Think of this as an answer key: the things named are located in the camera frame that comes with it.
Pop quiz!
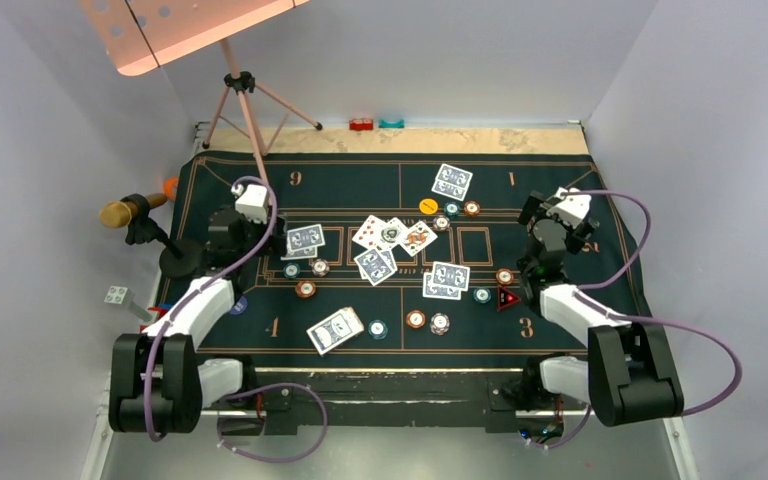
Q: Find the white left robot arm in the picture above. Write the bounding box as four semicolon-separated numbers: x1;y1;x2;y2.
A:
108;207;287;441

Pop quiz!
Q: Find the green blue poker chip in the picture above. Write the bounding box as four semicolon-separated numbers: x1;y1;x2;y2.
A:
282;262;301;279

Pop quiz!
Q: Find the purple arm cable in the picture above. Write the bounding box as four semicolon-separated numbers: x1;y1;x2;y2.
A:
526;190;744;452
142;175;330;464

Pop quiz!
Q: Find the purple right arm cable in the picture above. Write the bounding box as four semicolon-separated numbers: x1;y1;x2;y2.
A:
526;190;744;452

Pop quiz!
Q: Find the blue white card deck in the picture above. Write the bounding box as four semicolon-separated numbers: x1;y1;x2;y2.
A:
306;307;365;356

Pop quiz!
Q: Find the gold microphone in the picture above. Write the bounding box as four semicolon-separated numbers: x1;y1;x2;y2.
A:
98;193;168;229

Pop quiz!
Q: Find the white pink chip stack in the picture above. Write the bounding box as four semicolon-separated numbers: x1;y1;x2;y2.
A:
429;313;451;336

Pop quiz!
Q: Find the orange yellow chip stack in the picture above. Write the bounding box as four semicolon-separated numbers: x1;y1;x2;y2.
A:
405;310;426;329

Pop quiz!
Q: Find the green poker mat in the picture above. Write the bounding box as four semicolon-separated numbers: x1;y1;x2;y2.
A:
199;154;605;369

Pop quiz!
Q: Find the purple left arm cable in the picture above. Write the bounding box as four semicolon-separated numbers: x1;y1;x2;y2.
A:
142;175;330;464

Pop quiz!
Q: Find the grey lego brick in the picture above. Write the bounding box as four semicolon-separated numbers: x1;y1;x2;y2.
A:
104;285;154;325

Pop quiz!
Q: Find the yellow big blind button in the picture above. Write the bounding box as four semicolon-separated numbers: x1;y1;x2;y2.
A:
418;198;439;215

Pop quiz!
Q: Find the orange yellow poker chip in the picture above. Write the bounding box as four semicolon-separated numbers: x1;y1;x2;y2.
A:
295;280;317;299

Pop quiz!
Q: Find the blue playing card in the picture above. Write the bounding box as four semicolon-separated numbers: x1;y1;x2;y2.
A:
433;164;473;186
430;261;471;291
281;247;318;261
354;250;397;286
422;272;462;300
286;224;326;252
358;250;396;280
432;180;469;202

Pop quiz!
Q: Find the colourful toy block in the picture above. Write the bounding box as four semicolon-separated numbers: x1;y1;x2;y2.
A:
139;304;171;332

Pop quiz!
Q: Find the red block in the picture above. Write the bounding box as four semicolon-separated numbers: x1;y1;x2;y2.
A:
348;117;375;131

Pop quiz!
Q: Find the ace of spades card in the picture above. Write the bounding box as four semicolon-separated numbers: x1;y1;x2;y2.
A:
377;217;407;250

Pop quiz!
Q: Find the purple small blind button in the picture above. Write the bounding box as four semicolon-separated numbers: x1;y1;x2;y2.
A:
230;296;248;316

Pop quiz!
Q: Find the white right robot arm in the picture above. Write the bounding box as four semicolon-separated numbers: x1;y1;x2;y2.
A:
507;188;685;426

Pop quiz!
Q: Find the white left camera box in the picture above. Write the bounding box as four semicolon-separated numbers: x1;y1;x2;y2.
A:
231;183;271;225

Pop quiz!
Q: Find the aluminium rail frame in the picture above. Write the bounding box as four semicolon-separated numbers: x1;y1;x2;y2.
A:
79;368;702;480

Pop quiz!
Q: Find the blue back playing card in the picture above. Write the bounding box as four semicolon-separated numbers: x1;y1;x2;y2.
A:
286;224;326;252

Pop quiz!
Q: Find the black red all-in triangle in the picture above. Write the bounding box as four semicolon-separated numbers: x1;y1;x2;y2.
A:
496;285;521;312

